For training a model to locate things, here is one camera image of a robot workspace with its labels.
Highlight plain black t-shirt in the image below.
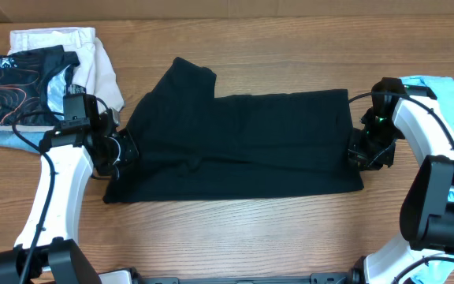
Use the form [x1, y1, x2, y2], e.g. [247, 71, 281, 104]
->
[103, 58, 363, 204]

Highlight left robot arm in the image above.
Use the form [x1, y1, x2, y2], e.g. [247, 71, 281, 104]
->
[0, 144, 143, 284]

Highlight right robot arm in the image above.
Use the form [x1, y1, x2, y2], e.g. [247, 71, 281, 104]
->
[340, 77, 454, 283]

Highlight beige folded trousers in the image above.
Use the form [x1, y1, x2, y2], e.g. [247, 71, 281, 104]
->
[9, 27, 125, 110]

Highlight light blue crumpled garment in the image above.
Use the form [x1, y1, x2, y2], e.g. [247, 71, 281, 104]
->
[400, 75, 454, 284]

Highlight blue folded jeans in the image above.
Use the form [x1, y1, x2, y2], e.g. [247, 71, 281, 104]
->
[0, 130, 44, 153]

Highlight black patterned folded shirt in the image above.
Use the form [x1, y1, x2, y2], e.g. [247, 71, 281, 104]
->
[0, 45, 80, 126]

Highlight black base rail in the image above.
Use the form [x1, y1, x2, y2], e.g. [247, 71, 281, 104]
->
[100, 267, 350, 284]

